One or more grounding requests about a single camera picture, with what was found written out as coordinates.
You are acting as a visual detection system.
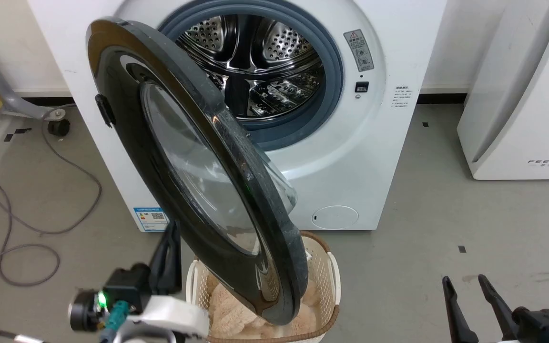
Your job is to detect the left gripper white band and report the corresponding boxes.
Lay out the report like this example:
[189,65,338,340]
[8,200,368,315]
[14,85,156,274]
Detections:
[127,220,209,340]

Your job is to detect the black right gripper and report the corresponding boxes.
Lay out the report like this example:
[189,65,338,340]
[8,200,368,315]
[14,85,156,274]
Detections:
[442,274,549,343]

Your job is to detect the black round washing machine door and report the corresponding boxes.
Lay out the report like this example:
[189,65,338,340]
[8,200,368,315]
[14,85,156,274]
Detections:
[85,18,309,326]

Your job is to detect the white front-load washing machine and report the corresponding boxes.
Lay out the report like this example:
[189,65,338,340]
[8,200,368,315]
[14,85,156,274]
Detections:
[27,0,448,232]

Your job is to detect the blue energy label sticker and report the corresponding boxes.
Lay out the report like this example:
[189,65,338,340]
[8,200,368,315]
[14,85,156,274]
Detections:
[133,207,170,232]

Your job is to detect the beige plush toy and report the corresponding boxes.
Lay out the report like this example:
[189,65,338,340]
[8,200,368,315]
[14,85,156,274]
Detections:
[206,275,317,340]

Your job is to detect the white plastic laundry basket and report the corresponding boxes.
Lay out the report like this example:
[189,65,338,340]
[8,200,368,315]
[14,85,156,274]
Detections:
[186,231,341,343]

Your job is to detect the round white filter cover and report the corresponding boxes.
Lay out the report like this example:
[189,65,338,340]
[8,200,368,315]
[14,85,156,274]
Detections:
[312,205,359,230]

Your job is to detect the black chair caster wheel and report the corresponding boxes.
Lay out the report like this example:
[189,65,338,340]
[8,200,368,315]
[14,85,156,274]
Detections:
[47,118,71,137]

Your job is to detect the white air purifier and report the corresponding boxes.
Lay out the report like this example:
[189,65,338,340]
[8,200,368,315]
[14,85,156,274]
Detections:
[457,0,549,181]

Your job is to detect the white text label sticker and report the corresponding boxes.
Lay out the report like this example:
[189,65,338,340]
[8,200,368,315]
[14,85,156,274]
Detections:
[393,86,416,109]

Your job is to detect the grey chair base leg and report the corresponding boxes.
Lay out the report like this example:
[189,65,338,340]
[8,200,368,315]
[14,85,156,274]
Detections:
[0,55,66,120]

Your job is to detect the grey floor cable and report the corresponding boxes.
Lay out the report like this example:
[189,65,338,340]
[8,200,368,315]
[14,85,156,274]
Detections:
[0,119,102,334]

